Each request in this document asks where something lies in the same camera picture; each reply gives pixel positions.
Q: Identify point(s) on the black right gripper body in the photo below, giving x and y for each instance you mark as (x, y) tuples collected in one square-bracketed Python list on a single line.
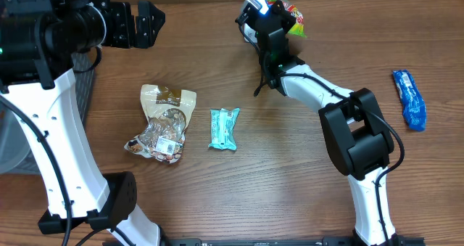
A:
[(283, 17)]

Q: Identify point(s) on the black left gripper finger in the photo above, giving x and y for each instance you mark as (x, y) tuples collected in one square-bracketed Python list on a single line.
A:
[(145, 38), (149, 17)]

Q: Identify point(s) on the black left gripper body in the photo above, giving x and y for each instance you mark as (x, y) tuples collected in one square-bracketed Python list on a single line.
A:
[(122, 27)]

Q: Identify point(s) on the green candy packet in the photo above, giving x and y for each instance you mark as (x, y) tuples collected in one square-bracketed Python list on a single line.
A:
[(298, 27)]

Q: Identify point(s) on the beige nut snack bag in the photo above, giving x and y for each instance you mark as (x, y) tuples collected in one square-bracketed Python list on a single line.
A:
[(168, 113)]

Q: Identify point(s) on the teal snack packet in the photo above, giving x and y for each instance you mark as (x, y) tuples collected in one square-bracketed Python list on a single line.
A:
[(222, 126)]

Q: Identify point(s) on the blue snack packet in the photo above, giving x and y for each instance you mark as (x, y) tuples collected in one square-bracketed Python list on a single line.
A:
[(414, 107)]

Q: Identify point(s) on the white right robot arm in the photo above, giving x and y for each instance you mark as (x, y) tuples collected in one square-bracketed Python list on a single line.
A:
[(358, 139)]

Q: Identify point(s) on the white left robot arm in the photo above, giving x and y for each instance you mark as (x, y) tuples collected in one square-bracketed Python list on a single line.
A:
[(38, 84)]

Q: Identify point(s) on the white barcode scanner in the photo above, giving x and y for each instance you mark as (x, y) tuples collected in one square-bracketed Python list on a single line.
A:
[(249, 33)]

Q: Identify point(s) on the grey plastic basket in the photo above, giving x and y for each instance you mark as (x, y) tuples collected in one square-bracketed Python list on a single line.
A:
[(16, 156)]

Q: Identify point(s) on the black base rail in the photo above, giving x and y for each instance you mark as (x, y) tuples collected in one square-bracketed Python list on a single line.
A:
[(326, 241)]

